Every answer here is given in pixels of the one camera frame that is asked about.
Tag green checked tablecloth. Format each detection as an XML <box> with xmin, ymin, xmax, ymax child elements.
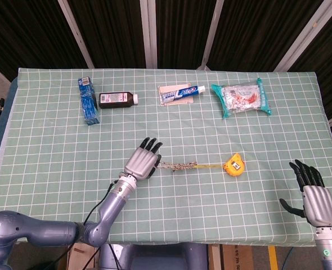
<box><xmin>0</xmin><ymin>67</ymin><xmax>332</xmax><ymax>248</ymax></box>

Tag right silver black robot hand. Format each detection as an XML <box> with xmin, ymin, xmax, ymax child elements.
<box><xmin>279</xmin><ymin>159</ymin><xmax>332</xmax><ymax>228</ymax></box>

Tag brown cardboard box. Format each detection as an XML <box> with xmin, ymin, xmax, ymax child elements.
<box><xmin>57</xmin><ymin>242</ymin><xmax>99</xmax><ymax>270</ymax></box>
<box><xmin>221</xmin><ymin>244</ymin><xmax>271</xmax><ymax>270</ymax></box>

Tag yellow tape measure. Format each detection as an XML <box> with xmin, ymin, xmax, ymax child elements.
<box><xmin>195</xmin><ymin>152</ymin><xmax>245</xmax><ymax>178</ymax></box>

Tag wooden table leg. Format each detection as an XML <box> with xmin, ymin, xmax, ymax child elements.
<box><xmin>208</xmin><ymin>244</ymin><xmax>222</xmax><ymax>270</ymax></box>

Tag blue white toothpaste tube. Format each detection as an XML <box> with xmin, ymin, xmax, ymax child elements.
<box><xmin>160</xmin><ymin>85</ymin><xmax>206</xmax><ymax>106</ymax></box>

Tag blue-grey robot torso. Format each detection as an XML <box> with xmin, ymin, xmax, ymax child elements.
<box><xmin>98</xmin><ymin>243</ymin><xmax>210</xmax><ymax>270</ymax></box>

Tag blue carton box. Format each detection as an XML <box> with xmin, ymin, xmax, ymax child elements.
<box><xmin>78</xmin><ymin>76</ymin><xmax>101</xmax><ymax>126</ymax></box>

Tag black pleated curtain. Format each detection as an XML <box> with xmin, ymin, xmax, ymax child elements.
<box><xmin>0</xmin><ymin>0</ymin><xmax>332</xmax><ymax>169</ymax></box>

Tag white frame post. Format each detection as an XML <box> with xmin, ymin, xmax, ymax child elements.
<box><xmin>275</xmin><ymin>0</ymin><xmax>332</xmax><ymax>73</ymax></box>
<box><xmin>57</xmin><ymin>0</ymin><xmax>96</xmax><ymax>69</ymax></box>
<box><xmin>139</xmin><ymin>0</ymin><xmax>159</xmax><ymax>69</ymax></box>
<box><xmin>197</xmin><ymin>0</ymin><xmax>225</xmax><ymax>70</ymax></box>

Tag brown bottle white cap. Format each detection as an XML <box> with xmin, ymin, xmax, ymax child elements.
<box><xmin>98</xmin><ymin>91</ymin><xmax>139</xmax><ymax>110</ymax></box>

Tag dark blue table cover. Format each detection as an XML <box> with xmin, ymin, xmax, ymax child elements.
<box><xmin>0</xmin><ymin>77</ymin><xmax>19</xmax><ymax>197</ymax></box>

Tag braided camouflage rope loop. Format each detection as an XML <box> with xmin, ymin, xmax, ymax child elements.
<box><xmin>157</xmin><ymin>160</ymin><xmax>198</xmax><ymax>172</ymax></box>

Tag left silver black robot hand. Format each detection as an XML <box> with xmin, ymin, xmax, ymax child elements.
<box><xmin>123</xmin><ymin>137</ymin><xmax>163</xmax><ymax>181</ymax></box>

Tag teal clear snack packet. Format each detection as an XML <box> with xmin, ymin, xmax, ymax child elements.
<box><xmin>210</xmin><ymin>78</ymin><xmax>272</xmax><ymax>119</ymax></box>

